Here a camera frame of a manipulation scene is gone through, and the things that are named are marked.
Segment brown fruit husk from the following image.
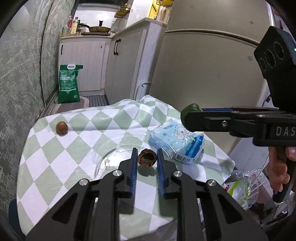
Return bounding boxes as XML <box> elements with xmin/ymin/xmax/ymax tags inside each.
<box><xmin>137</xmin><ymin>149</ymin><xmax>157</xmax><ymax>168</ymax></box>

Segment green round vegetable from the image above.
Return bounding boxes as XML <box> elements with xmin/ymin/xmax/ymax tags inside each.
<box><xmin>180</xmin><ymin>103</ymin><xmax>202</xmax><ymax>126</ymax></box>

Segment blue tissue pack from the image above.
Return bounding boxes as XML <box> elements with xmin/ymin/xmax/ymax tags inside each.
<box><xmin>149</xmin><ymin>119</ymin><xmax>204</xmax><ymax>164</ymax></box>

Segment round brown fruit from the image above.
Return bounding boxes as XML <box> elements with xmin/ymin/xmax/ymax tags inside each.
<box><xmin>56</xmin><ymin>121</ymin><xmax>68</xmax><ymax>136</ymax></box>

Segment white kitchen cabinet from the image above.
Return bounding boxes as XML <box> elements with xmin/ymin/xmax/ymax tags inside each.
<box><xmin>58</xmin><ymin>18</ymin><xmax>167</xmax><ymax>104</ymax></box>

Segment person's right hand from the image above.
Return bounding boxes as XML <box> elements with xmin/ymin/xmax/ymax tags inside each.
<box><xmin>267</xmin><ymin>147</ymin><xmax>290</xmax><ymax>191</ymax></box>

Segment beige two-door refrigerator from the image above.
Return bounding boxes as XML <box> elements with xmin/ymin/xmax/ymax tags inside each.
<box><xmin>147</xmin><ymin>0</ymin><xmax>271</xmax><ymax>156</ymax></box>

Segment clear plastic bags pile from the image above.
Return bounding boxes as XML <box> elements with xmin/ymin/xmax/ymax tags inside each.
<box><xmin>224</xmin><ymin>169</ymin><xmax>266</xmax><ymax>210</ymax></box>

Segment green white checkered tablecloth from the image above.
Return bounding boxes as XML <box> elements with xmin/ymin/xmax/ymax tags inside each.
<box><xmin>16</xmin><ymin>94</ymin><xmax>236</xmax><ymax>241</ymax></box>

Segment oval grey floor mat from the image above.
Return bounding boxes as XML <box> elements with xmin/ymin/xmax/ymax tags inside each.
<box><xmin>56</xmin><ymin>96</ymin><xmax>89</xmax><ymax>113</ymax></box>

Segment green rice bag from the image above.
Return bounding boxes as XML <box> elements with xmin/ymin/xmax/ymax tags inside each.
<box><xmin>58</xmin><ymin>64</ymin><xmax>83</xmax><ymax>103</ymax></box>

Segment frying pan on stove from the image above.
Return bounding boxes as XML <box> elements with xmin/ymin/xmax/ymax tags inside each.
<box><xmin>78</xmin><ymin>21</ymin><xmax>111</xmax><ymax>33</ymax></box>

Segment oil bottles on counter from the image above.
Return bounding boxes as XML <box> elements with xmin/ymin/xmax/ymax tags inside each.
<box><xmin>61</xmin><ymin>15</ymin><xmax>80</xmax><ymax>37</ymax></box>

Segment frosted patterned sliding door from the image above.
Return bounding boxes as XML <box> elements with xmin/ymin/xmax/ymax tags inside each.
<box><xmin>1</xmin><ymin>1</ymin><xmax>74</xmax><ymax>213</ymax></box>

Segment black tracking camera box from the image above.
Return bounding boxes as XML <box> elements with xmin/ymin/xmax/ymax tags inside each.
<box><xmin>254</xmin><ymin>26</ymin><xmax>295</xmax><ymax>113</ymax></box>

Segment wall spice shelf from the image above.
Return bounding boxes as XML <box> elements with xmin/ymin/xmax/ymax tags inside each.
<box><xmin>114</xmin><ymin>4</ymin><xmax>130</xmax><ymax>18</ymax></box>

